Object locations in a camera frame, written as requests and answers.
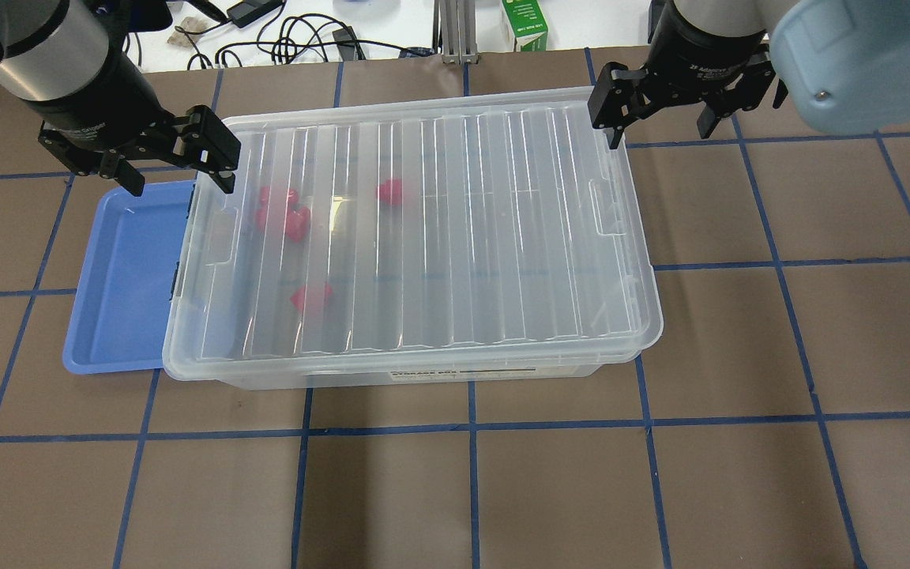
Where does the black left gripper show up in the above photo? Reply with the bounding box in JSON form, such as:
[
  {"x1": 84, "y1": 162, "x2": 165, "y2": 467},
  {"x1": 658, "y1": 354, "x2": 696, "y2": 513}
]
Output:
[{"x1": 9, "y1": 16, "x2": 242, "y2": 197}]

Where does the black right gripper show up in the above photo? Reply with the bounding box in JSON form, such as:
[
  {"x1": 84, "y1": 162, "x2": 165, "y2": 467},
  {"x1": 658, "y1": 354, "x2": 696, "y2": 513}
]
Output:
[{"x1": 588, "y1": 5, "x2": 788, "y2": 150}]

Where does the clear plastic box lid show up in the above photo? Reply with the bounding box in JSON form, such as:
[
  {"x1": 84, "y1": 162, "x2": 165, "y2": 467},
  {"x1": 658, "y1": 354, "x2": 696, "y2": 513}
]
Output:
[{"x1": 163, "y1": 87, "x2": 664, "y2": 381}]

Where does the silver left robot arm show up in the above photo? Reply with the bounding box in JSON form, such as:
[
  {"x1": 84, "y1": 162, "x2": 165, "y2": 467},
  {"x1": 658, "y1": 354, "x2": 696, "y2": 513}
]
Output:
[{"x1": 0, "y1": 1, "x2": 241, "y2": 197}]

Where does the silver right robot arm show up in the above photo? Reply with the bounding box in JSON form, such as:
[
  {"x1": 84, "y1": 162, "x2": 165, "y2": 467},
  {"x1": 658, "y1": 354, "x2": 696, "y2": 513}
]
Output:
[{"x1": 588, "y1": 1, "x2": 910, "y2": 150}]

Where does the red block upper left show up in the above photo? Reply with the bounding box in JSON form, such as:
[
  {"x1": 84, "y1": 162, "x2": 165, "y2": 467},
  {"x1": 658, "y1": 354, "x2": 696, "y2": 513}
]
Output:
[{"x1": 258, "y1": 185, "x2": 299, "y2": 212}]

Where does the clear plastic storage box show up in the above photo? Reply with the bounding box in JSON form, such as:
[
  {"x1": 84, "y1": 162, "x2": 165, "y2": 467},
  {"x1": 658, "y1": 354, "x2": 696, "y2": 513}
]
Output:
[{"x1": 218, "y1": 348, "x2": 639, "y2": 390}]

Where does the green white carton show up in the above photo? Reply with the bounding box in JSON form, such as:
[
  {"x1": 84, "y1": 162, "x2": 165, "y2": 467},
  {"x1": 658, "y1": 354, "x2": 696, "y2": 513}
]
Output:
[{"x1": 499, "y1": 0, "x2": 550, "y2": 53}]

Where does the black power adapter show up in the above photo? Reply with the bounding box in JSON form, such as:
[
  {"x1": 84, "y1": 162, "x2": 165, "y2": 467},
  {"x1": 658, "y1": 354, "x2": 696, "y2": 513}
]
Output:
[{"x1": 225, "y1": 0, "x2": 285, "y2": 28}]

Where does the aluminium frame post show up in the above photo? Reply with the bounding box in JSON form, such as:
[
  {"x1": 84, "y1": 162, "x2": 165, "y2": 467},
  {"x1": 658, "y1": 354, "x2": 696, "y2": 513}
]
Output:
[{"x1": 433, "y1": 0, "x2": 479, "y2": 65}]

